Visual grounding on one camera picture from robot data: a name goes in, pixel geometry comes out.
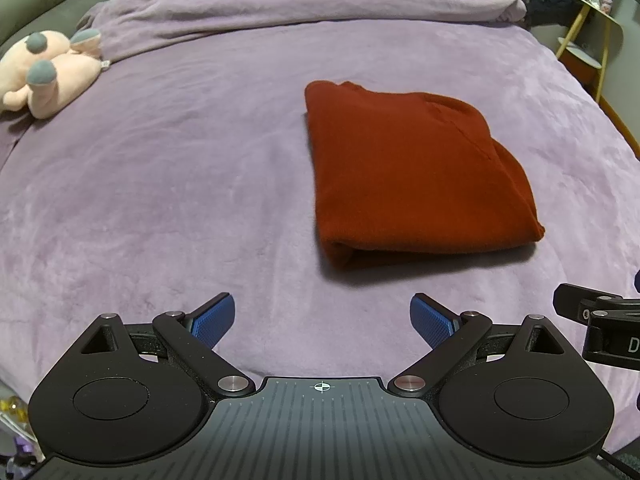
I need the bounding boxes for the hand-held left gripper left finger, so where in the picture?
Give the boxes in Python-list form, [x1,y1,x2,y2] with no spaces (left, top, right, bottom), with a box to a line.
[80,292,256,400]

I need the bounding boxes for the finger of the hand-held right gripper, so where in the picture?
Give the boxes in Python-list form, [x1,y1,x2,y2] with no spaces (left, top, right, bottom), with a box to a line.
[552,282,640,322]

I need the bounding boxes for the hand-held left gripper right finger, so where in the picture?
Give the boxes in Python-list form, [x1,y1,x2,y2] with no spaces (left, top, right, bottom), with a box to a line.
[389,294,563,400]

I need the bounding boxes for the red knit sweater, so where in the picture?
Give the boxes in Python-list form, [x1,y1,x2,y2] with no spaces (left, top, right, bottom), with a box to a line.
[304,80,547,272]

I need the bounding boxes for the purple fleece bed sheet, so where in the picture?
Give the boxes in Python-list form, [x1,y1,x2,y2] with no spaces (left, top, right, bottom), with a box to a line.
[0,17,640,461]

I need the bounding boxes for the small translucent toys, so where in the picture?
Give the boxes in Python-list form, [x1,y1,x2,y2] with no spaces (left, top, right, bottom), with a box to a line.
[0,385,46,468]

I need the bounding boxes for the yellow side table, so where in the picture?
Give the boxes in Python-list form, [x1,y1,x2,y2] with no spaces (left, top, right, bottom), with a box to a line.
[555,0,626,106]

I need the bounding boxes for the pink plush toy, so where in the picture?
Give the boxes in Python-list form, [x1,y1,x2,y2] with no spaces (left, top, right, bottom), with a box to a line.
[0,27,111,120]

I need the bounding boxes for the dark clothing pile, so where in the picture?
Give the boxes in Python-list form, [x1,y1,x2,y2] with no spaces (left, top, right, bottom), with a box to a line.
[525,0,581,28]

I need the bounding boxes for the grey sofa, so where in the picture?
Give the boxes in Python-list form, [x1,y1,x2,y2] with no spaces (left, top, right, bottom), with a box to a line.
[0,0,108,56]

